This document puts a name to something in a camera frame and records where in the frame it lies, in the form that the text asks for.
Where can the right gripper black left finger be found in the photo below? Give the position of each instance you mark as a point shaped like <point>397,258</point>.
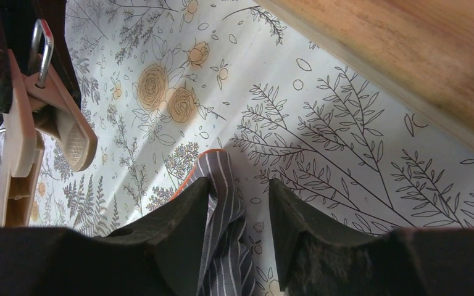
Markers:
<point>158,254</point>

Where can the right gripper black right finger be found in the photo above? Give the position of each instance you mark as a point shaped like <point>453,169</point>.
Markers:
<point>317,255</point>

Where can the wooden clip hanger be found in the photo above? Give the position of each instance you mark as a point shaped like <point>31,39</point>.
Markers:
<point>41,105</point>

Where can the grey striped underwear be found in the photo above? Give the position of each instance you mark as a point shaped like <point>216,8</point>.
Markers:
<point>226,261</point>

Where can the floral patterned table mat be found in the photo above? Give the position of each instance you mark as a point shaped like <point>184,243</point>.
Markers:
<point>164,81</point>

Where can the wooden clothes rack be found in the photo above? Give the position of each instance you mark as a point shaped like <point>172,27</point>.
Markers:
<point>422,52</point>

